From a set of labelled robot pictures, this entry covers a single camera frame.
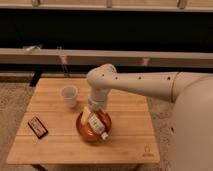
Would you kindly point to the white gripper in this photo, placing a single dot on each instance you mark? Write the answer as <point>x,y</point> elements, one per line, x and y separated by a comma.
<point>97,100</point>

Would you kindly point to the black eraser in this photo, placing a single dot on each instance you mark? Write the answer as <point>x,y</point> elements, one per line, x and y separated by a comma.
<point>37,127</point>

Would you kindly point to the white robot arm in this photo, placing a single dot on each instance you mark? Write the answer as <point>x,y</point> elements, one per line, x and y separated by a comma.
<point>191,130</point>

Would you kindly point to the white bottle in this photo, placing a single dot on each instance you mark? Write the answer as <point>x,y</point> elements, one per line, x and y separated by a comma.
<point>98,129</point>

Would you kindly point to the red-brown bowl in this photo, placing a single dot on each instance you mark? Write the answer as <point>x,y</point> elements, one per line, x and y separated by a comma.
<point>83,129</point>

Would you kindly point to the white plastic cup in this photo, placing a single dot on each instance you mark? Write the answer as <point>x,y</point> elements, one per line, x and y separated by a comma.
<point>69,95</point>

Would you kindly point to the wooden table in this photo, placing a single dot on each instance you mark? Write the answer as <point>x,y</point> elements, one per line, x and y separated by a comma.
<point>51,131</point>

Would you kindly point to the wooden bench rail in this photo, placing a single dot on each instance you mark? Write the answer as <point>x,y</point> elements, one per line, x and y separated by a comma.
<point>33,55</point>

